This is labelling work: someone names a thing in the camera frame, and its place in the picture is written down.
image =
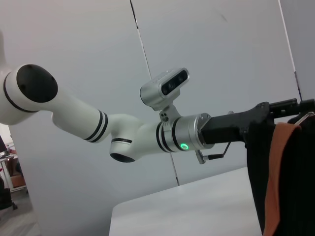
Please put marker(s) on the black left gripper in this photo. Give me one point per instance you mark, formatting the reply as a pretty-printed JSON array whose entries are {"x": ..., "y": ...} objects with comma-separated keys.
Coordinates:
[{"x": 226, "y": 130}]

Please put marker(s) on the silver metal zipper pull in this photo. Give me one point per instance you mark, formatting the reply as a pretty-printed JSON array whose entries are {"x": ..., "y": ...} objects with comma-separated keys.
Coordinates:
[{"x": 304, "y": 118}]

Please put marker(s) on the white and silver left arm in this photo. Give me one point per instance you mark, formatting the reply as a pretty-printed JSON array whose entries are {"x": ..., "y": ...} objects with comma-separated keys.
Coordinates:
[{"x": 73, "y": 108}]

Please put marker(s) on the brown cardboard box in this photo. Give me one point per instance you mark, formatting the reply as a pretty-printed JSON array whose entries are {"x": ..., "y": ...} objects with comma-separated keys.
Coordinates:
[{"x": 17, "y": 180}]

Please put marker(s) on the white office desk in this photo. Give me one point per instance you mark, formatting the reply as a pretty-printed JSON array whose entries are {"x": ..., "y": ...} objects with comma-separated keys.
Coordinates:
[{"x": 7, "y": 159}]

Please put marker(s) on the black office chair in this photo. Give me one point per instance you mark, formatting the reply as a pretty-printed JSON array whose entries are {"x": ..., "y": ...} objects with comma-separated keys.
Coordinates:
[{"x": 6, "y": 196}]

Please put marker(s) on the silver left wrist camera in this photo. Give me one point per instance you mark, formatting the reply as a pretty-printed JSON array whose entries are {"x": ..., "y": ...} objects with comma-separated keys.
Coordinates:
[{"x": 152, "y": 91}]

